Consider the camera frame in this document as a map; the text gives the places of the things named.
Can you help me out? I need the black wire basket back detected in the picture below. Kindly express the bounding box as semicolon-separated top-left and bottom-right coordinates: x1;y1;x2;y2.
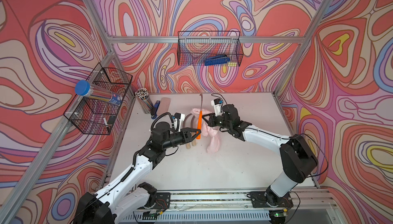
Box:
177;29;244;66

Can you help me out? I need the black wire basket left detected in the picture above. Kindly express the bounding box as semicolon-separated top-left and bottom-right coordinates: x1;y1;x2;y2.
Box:
63;63;133;135

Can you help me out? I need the pink case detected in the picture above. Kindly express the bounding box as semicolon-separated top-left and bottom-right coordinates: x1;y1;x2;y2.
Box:
157;97;171;116

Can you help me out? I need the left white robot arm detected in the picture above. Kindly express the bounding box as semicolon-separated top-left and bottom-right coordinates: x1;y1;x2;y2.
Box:
71;122;201;224

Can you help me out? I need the aluminium rail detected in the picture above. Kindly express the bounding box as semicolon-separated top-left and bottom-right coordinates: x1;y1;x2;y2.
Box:
118;188;338;224

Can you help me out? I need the yellow item in basket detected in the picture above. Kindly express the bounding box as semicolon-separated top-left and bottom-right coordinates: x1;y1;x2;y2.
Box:
227;62;238;67

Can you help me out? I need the orange handled sickle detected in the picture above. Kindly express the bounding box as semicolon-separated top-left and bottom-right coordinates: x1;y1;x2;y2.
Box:
196;94;203;140

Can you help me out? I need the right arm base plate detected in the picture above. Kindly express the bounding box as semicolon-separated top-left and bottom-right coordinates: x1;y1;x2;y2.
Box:
246;191;294;209

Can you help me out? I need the black wire basket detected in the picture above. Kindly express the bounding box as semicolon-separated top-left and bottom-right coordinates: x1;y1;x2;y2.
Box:
177;29;244;66
63;63;133;135

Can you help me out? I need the blue tool in basket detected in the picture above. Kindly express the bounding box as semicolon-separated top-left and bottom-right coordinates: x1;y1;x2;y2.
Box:
204;55;230;66

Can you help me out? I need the blue stapler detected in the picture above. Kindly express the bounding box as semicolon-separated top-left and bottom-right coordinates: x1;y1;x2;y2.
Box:
150;101;160;120

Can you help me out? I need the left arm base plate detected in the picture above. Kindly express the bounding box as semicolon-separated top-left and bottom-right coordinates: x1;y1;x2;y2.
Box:
127;191;171;211

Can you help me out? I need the pink rag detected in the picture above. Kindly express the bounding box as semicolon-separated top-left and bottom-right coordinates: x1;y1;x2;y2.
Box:
191;108;222;154

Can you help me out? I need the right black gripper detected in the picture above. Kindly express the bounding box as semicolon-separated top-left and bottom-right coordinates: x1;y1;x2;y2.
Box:
202;112;232;129

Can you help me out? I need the clear tube blue cap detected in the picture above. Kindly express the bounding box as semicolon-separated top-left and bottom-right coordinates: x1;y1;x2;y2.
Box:
74;80;123;106

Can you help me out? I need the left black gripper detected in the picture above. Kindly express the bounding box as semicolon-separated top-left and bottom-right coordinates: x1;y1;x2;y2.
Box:
160;128;201;151

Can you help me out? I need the cup of pencils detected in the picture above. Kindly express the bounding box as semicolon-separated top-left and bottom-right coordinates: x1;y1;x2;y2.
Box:
135;88;154;114

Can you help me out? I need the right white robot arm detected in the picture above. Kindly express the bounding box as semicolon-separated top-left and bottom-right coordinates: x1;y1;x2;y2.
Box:
202;104;318;198

